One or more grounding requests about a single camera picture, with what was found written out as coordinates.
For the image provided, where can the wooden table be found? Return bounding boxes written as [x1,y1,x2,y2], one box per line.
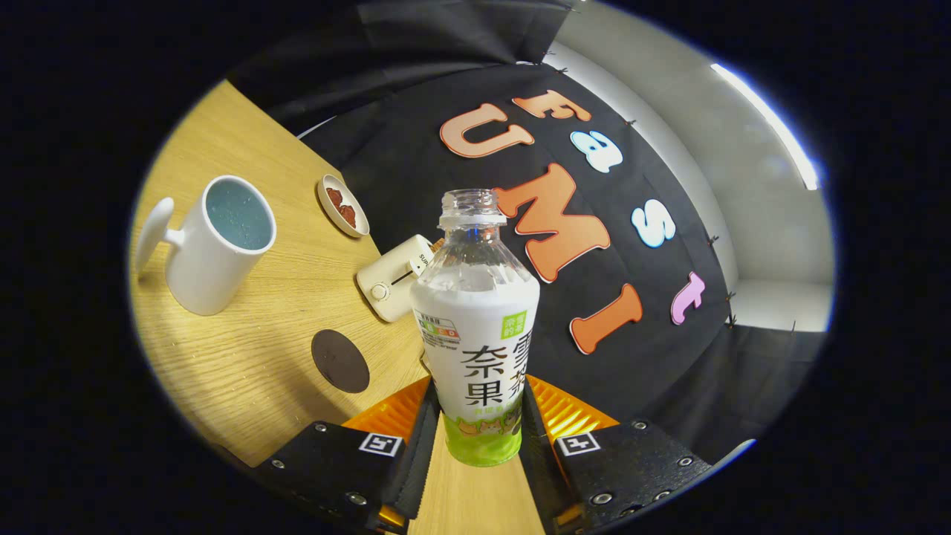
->
[130,80,547,535]

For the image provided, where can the cream toaster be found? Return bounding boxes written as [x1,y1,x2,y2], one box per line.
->
[356,234,441,323]

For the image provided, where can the small white plate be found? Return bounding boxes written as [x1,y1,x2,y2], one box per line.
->
[317,174,371,239]

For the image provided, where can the white cup with handle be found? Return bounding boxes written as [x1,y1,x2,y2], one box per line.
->
[134,175,278,317]

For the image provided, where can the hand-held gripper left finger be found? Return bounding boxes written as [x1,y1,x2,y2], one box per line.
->
[256,375,443,533]

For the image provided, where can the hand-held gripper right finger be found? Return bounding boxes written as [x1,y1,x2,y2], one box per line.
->
[520,375,714,533]

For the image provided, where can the clear juice bottle white label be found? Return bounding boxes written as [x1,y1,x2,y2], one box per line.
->
[410,189,541,468]

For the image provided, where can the dark round coaster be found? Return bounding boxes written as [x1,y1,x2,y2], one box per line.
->
[311,329,371,394]

